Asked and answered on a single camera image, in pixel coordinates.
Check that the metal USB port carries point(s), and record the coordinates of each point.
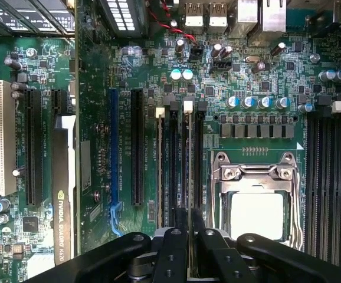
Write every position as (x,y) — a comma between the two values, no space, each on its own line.
(194,20)
(218,20)

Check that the RAM slot with black latch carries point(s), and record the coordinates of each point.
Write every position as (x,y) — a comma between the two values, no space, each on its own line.
(172,153)
(199,153)
(312,177)
(324,177)

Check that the metal ethernet port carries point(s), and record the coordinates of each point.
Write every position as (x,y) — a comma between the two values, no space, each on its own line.
(273,17)

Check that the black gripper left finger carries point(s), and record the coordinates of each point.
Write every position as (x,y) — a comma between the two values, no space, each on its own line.
(114,256)

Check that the silver CPU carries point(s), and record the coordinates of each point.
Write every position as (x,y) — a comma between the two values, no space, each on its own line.
(257,215)

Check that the metal CPU socket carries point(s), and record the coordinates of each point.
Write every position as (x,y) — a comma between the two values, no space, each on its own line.
(256,174)

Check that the blue expansion slot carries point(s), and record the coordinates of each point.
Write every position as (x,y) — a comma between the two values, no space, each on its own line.
(114,147)

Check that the RAM slot with white latch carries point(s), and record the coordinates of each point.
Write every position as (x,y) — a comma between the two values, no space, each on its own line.
(160,111)
(188,106)
(337,177)

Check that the long black expansion slot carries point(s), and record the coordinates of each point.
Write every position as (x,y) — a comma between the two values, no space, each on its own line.
(32,147)
(137,147)

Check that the white PCI expansion slot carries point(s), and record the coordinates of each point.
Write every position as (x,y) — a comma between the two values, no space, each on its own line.
(2,132)

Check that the green PC motherboard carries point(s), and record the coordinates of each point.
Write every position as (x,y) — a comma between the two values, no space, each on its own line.
(99,73)

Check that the metal locking lever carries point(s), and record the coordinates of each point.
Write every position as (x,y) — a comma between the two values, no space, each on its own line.
(212,188)
(297,206)

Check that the black slatted PC case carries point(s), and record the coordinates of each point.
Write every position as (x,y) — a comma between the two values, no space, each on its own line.
(26,17)

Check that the short black expansion slot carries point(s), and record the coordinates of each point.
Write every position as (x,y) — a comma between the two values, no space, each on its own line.
(59,101)

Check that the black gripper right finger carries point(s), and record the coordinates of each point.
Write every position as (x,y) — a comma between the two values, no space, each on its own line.
(276,256)

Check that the Nvidia Quadro graphics card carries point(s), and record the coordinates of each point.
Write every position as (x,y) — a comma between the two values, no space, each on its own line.
(64,177)

